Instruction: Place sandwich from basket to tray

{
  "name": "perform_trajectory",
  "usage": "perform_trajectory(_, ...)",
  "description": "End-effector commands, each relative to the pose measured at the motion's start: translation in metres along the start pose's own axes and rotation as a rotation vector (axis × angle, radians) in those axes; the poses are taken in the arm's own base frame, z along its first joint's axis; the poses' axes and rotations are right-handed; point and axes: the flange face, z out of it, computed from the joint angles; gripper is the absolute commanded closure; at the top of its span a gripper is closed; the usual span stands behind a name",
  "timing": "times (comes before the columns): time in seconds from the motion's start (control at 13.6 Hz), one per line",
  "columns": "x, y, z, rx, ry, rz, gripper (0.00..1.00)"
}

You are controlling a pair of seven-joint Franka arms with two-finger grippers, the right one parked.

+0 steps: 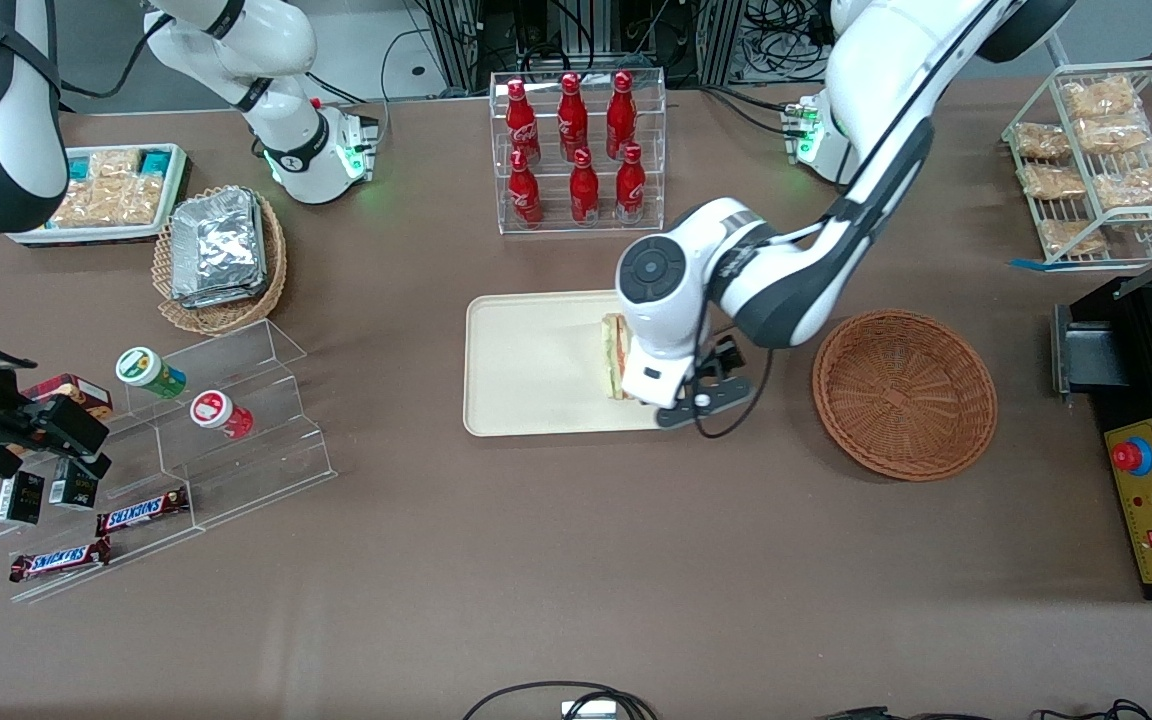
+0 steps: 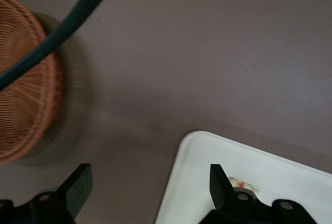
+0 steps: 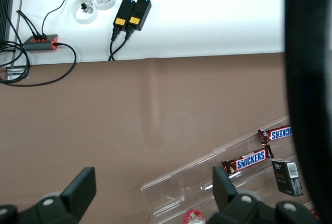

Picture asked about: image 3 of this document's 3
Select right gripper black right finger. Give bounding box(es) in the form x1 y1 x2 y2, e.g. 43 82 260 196
207 165 320 224

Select red-brown carton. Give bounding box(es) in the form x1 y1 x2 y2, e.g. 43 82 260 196
308 207 321 221

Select black hub input cables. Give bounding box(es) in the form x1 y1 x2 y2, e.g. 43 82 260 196
16 9 48 41

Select black power adapter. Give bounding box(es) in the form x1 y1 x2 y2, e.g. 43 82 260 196
127 0 153 32
113 0 136 29

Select grey orange USB hub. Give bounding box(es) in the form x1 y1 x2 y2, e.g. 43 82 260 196
22 34 60 53

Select silver metal bracket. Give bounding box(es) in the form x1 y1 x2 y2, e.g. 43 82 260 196
5 65 30 80

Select black coiled cable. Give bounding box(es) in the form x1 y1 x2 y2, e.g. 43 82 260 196
0 40 31 83

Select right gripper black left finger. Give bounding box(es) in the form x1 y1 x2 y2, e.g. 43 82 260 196
0 166 97 224

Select small black clip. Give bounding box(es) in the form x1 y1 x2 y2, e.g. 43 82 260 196
80 2 94 15

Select red snack cup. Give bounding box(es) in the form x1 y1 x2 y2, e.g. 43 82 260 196
183 209 207 224

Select black power cord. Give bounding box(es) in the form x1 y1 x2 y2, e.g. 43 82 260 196
109 28 132 62
107 25 122 62

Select brown table cover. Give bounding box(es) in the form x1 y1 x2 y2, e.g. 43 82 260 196
0 52 332 224

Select black thin cable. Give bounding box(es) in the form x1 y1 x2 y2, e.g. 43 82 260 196
41 0 88 37

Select clear acrylic stepped stand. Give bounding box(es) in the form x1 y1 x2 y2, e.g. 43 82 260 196
140 115 320 222

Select black braided hub cable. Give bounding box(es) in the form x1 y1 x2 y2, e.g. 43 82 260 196
0 41 78 88

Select black finned device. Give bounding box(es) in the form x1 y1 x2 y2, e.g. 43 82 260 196
0 0 16 45

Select Snickers chocolate bar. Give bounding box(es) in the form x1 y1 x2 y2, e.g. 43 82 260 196
220 144 275 178
257 125 293 145

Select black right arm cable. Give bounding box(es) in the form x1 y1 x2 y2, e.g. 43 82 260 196
283 0 332 224

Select small black carton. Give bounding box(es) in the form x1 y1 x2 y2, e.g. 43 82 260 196
270 158 305 197

